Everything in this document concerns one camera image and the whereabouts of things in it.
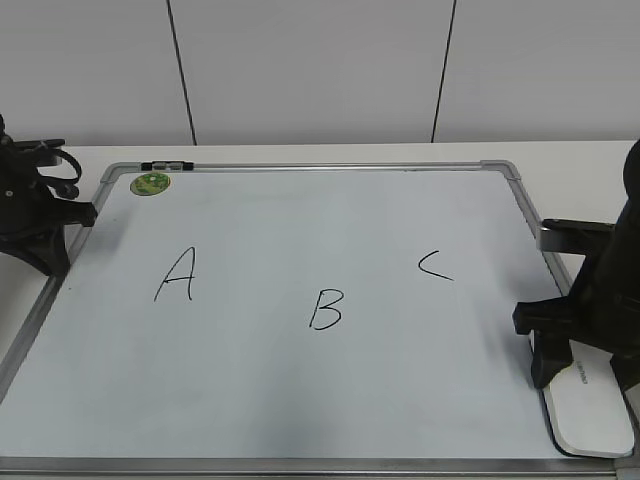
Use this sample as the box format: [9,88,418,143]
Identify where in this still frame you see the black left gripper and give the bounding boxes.
[1,137,97,277]

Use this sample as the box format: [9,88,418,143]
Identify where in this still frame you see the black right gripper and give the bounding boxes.
[513,201,640,393]

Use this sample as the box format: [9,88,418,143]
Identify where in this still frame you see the white whiteboard eraser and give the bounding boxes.
[521,335,636,460]

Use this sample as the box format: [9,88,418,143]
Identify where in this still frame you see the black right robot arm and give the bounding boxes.
[512,144,639,392]

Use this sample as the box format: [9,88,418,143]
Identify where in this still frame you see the round green magnet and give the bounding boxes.
[130,172,171,197]

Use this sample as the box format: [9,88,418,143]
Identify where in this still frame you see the black silver marker clip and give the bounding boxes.
[140,161,195,172]

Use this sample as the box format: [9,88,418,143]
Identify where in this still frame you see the white framed whiteboard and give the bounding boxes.
[1,160,639,477]

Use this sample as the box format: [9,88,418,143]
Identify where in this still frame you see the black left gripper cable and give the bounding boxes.
[33,147,84,202]

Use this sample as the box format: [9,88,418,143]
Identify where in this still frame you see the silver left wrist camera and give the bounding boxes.
[14,139,66,167]

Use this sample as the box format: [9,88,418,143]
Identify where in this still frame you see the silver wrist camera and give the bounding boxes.
[537,219,614,256]
[14,139,66,167]

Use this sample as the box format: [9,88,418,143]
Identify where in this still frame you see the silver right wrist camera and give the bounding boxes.
[537,219,614,256]

